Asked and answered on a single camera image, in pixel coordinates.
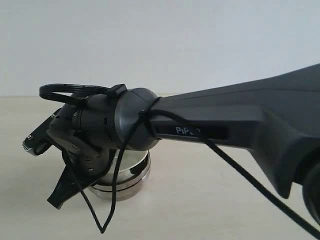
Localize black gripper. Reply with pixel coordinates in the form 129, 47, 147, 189
47, 126, 113, 210

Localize steel bowl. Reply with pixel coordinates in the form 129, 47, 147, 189
88, 168, 151, 202
98, 150, 149, 186

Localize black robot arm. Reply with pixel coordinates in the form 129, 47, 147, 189
40, 64, 320, 222

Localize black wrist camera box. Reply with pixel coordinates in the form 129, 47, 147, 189
22, 108, 61, 157

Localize flat black ribbon cable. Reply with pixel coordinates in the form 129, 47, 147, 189
39, 83, 127, 108

